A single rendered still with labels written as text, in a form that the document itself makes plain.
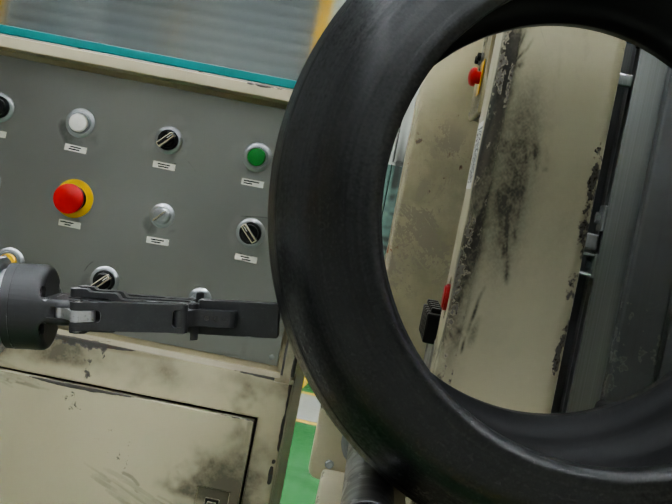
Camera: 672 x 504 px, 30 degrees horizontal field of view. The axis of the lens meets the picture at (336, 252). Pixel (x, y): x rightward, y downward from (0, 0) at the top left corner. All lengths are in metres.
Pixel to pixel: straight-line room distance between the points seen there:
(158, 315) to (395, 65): 0.29
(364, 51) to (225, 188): 0.73
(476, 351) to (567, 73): 0.31
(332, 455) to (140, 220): 0.51
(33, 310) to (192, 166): 0.63
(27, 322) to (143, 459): 0.61
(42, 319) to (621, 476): 0.49
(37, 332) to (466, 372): 0.48
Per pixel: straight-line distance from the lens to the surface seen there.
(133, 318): 1.06
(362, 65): 0.96
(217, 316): 1.08
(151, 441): 1.67
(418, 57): 0.96
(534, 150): 1.34
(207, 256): 1.68
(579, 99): 1.35
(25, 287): 1.10
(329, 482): 1.28
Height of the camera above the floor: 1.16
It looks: 3 degrees down
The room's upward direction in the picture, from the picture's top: 11 degrees clockwise
